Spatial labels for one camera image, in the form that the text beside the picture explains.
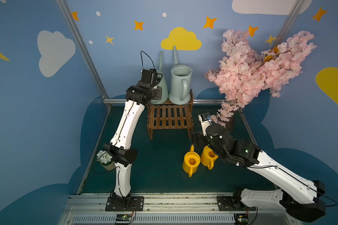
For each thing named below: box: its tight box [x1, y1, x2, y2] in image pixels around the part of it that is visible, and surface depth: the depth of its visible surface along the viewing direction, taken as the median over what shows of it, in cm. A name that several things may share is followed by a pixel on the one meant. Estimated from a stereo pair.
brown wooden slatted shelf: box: [146, 89, 194, 140], surface depth 97 cm
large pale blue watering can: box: [168, 45, 193, 105], surface depth 75 cm
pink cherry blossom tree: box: [204, 29, 317, 127], surface depth 69 cm
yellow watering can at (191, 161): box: [182, 144, 201, 178], surface depth 81 cm
